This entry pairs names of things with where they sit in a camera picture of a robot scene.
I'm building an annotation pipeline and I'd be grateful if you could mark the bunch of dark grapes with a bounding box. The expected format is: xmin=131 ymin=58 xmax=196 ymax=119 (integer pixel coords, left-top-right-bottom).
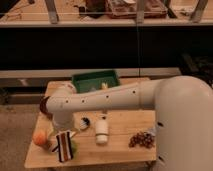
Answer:
xmin=129 ymin=132 xmax=155 ymax=148

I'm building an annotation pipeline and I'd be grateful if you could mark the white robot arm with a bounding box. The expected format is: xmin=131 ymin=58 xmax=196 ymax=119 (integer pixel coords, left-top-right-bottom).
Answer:
xmin=40 ymin=76 xmax=213 ymax=171

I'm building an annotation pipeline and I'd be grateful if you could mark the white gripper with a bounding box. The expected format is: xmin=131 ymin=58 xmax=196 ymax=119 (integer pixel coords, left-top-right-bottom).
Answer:
xmin=53 ymin=112 xmax=74 ymax=131

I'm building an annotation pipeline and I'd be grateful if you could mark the yellow item in bin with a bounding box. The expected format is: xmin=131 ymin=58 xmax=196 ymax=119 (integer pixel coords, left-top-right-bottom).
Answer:
xmin=101 ymin=82 xmax=108 ymax=90

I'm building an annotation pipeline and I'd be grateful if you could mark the orange apple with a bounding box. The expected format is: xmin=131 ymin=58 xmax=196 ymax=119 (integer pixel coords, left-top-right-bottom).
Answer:
xmin=32 ymin=130 xmax=46 ymax=146

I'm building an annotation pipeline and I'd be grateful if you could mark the green plastic bin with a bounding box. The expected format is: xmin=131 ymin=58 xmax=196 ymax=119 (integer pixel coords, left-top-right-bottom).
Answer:
xmin=72 ymin=70 xmax=120 ymax=93

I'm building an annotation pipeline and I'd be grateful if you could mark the white plastic bottle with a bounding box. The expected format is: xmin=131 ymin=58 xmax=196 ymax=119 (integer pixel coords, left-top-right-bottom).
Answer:
xmin=95 ymin=116 xmax=109 ymax=145

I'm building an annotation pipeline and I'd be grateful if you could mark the wooden table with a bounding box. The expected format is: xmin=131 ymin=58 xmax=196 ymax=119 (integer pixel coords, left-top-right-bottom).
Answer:
xmin=25 ymin=84 xmax=156 ymax=169

